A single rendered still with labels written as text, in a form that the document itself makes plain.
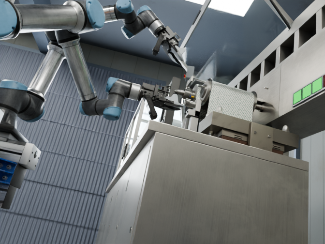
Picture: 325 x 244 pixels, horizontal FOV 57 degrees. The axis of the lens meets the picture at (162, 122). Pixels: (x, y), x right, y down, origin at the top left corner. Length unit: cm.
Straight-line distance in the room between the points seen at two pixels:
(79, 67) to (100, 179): 323
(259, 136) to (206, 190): 35
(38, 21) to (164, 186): 67
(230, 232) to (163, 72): 425
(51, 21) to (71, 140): 361
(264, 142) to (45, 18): 93
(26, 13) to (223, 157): 81
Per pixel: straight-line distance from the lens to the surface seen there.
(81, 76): 136
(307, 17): 163
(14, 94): 148
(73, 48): 135
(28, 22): 105
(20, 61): 530
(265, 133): 129
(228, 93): 154
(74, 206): 445
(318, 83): 134
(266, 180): 120
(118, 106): 132
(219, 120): 123
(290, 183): 125
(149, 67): 516
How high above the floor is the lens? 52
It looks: 21 degrees up
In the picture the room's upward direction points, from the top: 11 degrees clockwise
